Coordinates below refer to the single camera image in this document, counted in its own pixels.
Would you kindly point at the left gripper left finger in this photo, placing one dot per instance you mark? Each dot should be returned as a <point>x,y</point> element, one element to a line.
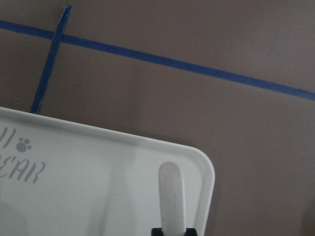
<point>156,232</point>

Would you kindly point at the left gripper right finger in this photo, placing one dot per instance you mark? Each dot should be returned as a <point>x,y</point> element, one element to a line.
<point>191,232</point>

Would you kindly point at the white ceramic spoon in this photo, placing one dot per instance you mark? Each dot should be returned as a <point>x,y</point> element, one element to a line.
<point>171,199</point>

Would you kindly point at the white bear tray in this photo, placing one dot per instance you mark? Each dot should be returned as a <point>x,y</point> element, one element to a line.
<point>60,178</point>

